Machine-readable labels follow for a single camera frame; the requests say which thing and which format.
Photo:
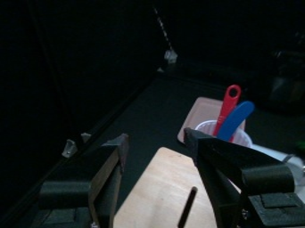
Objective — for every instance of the white plastic cup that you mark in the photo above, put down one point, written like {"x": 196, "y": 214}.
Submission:
{"x": 242, "y": 138}

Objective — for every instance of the red plastic tool with hole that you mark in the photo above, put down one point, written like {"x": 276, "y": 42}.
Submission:
{"x": 228, "y": 107}

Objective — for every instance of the black frame post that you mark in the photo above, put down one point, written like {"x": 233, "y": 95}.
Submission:
{"x": 162, "y": 26}

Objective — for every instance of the pink rectangular tray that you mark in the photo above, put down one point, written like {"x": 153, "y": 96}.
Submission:
{"x": 202, "y": 109}

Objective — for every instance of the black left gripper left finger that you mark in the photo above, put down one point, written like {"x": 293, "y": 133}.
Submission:
{"x": 67, "y": 196}

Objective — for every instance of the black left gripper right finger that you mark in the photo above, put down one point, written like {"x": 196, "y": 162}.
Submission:
{"x": 246, "y": 184}

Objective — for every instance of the light cutting board with slot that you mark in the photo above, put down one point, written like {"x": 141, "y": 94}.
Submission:
{"x": 158, "y": 190}

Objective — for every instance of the metal corner bracket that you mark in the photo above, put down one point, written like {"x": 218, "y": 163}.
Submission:
{"x": 170, "y": 56}
{"x": 69, "y": 148}
{"x": 86, "y": 137}

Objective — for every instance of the blue plastic tool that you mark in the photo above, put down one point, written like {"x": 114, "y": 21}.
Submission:
{"x": 238, "y": 115}

